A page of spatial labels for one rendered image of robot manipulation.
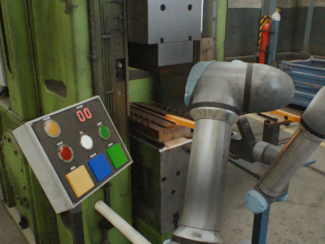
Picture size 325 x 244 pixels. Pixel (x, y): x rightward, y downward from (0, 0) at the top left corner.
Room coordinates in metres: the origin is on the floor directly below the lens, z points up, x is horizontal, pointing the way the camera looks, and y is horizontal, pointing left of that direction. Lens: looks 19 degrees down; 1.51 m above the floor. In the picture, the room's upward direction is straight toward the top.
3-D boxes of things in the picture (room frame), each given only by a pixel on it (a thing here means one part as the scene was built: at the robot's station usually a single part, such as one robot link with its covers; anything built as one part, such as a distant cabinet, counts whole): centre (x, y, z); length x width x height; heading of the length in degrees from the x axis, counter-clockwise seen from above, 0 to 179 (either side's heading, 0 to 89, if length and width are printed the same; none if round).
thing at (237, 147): (1.19, -0.32, 0.99); 0.12 x 0.08 x 0.09; 39
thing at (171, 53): (1.63, 0.07, 1.32); 0.42 x 0.20 x 0.10; 39
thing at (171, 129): (1.63, 0.07, 0.96); 0.42 x 0.20 x 0.09; 39
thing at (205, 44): (1.77, -0.22, 1.27); 0.09 x 0.02 x 0.17; 129
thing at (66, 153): (0.92, 0.29, 1.09); 0.05 x 0.03 x 0.04; 129
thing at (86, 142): (1.01, 0.25, 1.09); 0.05 x 0.03 x 0.04; 129
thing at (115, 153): (1.08, 0.17, 1.01); 0.07 x 0.05 x 0.07; 154
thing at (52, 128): (0.94, 0.33, 1.16); 0.05 x 0.03 x 0.04; 129
